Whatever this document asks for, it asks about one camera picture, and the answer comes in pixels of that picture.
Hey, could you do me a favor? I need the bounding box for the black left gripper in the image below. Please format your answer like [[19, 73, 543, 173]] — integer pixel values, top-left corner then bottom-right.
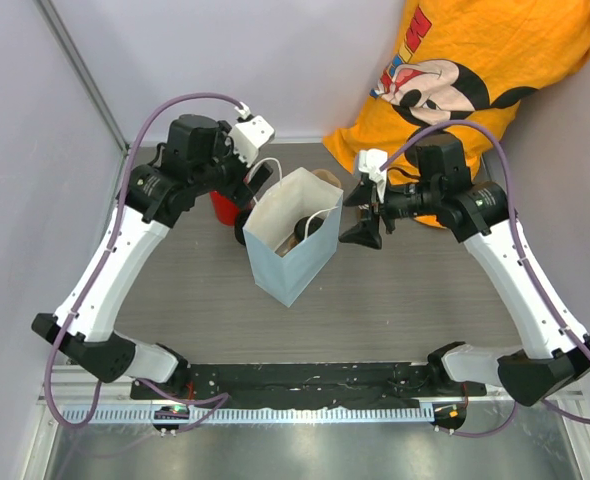
[[192, 122, 272, 209]]

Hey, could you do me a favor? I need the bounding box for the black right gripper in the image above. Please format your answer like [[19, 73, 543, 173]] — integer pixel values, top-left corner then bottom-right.
[[339, 175, 440, 250]]

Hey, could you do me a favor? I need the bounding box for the black coffee cup lid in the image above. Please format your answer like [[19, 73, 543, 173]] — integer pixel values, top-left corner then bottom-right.
[[293, 217, 324, 242]]

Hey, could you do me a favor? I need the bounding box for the light blue paper bag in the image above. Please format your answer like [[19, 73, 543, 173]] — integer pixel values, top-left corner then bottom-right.
[[242, 157, 343, 307]]

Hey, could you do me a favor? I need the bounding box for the cardboard cup carrier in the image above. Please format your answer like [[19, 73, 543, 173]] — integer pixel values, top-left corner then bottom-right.
[[275, 236, 299, 257]]

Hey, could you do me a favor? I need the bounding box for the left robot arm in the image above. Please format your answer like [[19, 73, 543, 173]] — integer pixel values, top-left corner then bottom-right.
[[31, 115, 275, 399]]

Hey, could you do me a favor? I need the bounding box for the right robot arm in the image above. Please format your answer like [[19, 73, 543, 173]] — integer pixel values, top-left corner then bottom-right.
[[339, 132, 590, 406]]

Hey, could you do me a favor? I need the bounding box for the red straw holder cup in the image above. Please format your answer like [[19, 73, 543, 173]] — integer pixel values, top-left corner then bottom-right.
[[209, 191, 242, 227]]

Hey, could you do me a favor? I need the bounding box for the stack of black lids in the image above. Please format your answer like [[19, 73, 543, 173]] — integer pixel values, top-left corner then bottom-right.
[[234, 210, 251, 246]]

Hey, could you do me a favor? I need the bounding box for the stack of cardboard cup carriers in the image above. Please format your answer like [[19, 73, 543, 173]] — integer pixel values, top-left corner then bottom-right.
[[311, 169, 342, 189]]

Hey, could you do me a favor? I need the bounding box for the orange Mickey Mouse cloth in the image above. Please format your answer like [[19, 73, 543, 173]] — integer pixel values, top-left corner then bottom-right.
[[323, 0, 590, 229]]

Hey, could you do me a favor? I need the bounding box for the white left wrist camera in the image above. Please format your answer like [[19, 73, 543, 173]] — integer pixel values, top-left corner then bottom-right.
[[228, 103, 275, 166]]

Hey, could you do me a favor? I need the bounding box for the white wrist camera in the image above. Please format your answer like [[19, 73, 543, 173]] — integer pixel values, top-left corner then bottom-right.
[[228, 103, 275, 166], [353, 148, 388, 202]]

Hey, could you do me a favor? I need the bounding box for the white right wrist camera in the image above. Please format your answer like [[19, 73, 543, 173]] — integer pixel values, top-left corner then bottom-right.
[[353, 148, 388, 202]]

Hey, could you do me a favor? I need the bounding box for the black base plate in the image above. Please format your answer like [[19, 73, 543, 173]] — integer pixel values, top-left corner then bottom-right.
[[130, 362, 487, 428]]

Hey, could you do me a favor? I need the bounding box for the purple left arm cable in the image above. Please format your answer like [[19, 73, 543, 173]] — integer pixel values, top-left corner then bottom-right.
[[43, 92, 251, 434]]

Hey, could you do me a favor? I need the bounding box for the aluminium frame rail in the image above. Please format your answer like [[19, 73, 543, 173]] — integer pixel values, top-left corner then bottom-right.
[[33, 0, 129, 154]]

